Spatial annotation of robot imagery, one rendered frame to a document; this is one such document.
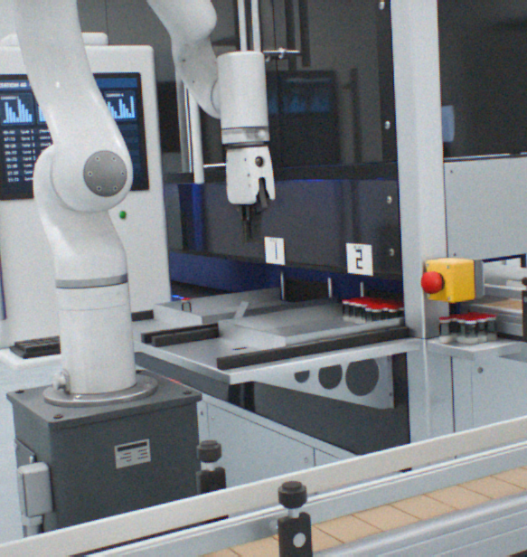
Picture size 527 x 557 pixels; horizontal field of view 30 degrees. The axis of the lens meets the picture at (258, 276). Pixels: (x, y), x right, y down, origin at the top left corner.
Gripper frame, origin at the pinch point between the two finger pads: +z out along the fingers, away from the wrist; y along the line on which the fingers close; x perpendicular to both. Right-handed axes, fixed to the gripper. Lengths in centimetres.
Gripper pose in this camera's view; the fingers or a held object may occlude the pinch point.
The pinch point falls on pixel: (251, 231)
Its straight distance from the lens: 174.7
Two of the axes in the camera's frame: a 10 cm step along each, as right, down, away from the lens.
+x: -8.7, 1.1, -4.8
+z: 0.6, 9.9, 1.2
